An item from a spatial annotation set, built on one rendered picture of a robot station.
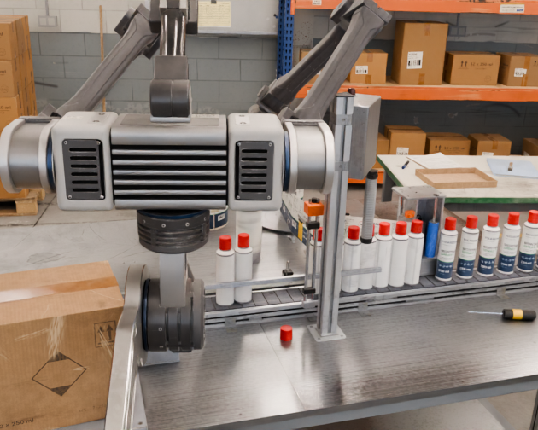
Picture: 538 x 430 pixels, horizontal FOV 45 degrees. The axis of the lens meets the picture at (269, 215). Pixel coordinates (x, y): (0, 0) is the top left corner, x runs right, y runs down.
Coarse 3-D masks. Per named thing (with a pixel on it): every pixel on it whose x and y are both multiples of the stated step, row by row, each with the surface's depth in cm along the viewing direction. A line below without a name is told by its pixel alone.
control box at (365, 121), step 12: (360, 96) 172; (372, 96) 173; (360, 108) 161; (372, 108) 165; (360, 120) 162; (372, 120) 168; (360, 132) 163; (372, 132) 170; (360, 144) 164; (372, 144) 173; (360, 156) 165; (372, 156) 176; (348, 168) 167; (360, 168) 166
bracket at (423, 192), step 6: (408, 186) 210; (414, 186) 210; (420, 186) 210; (426, 186) 211; (396, 192) 205; (402, 192) 204; (408, 192) 204; (414, 192) 204; (420, 192) 205; (426, 192) 205; (432, 192) 205; (438, 192) 205; (408, 198) 199; (414, 198) 200; (420, 198) 200; (426, 198) 201; (432, 198) 201; (438, 198) 202
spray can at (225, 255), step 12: (228, 240) 180; (216, 252) 183; (228, 252) 181; (216, 264) 184; (228, 264) 182; (216, 276) 185; (228, 276) 183; (228, 288) 184; (216, 300) 187; (228, 300) 186
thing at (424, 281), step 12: (420, 276) 209; (432, 276) 209; (456, 276) 209; (480, 276) 210; (492, 276) 210; (504, 276) 210; (516, 276) 211; (288, 288) 198; (300, 288) 198; (372, 288) 200; (384, 288) 200; (396, 288) 200; (408, 288) 200; (252, 300) 190; (264, 300) 191; (276, 300) 191; (288, 300) 191; (300, 300) 191
